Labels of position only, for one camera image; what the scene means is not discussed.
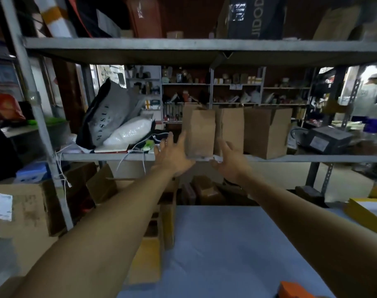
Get person's left hand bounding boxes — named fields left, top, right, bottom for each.
left=151, top=131, right=196, bottom=178

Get person's right hand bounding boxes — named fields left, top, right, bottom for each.
left=211, top=138, right=253, bottom=185

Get narrow brown cardboard box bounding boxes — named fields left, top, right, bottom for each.
left=182, top=104, right=216, bottom=159

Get person's left forearm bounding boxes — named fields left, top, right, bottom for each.
left=11, top=167, right=176, bottom=298

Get person's right forearm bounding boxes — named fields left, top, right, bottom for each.
left=238, top=176, right=377, bottom=298

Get dark brown carton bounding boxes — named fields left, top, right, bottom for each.
left=180, top=175, right=227, bottom=206

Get large open cardboard box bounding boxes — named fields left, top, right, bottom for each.
left=243, top=106, right=293, bottom=160

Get white plastic bag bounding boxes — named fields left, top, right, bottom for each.
left=103, top=117, right=155, bottom=147

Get background shelves with goods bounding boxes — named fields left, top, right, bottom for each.
left=125, top=66, right=312, bottom=123

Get thin flat notebook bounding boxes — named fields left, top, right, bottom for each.
left=94, top=143, right=130, bottom=154

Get open flap cardboard box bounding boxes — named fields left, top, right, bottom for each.
left=85, top=164, right=118, bottom=204

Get grey printed pillow bag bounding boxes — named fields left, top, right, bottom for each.
left=76, top=79, right=145, bottom=150

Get black box with label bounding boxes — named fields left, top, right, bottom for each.
left=302, top=125, right=354, bottom=155

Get grey metal shelf rack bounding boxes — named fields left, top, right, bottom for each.
left=0, top=0, right=377, bottom=231

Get black printed carton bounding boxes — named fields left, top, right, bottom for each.
left=216, top=0, right=287, bottom=40

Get reddish brown box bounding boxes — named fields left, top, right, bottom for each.
left=126, top=0, right=163, bottom=39

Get orange object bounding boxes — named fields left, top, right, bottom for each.
left=277, top=281, right=317, bottom=298

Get yellow box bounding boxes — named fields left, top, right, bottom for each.
left=344, top=198, right=377, bottom=239

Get blue plastic box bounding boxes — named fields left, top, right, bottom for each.
left=16, top=163, right=50, bottom=184

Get blue container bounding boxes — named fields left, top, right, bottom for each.
left=363, top=117, right=377, bottom=134

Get cardboard box with white label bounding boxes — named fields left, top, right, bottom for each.
left=0, top=180, right=68, bottom=240

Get black bag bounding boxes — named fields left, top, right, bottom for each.
left=66, top=0, right=131, bottom=38

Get flat cardboard sheet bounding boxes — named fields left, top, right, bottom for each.
left=313, top=5, right=362, bottom=41

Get orange plastic bag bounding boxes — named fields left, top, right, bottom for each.
left=0, top=94, right=26, bottom=122

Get white and orange roll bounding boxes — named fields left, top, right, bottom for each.
left=33, top=0, right=78, bottom=38

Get black perforated metal post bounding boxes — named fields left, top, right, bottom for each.
left=305, top=66, right=350, bottom=196

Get white cable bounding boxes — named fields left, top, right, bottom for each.
left=54, top=132, right=170, bottom=189

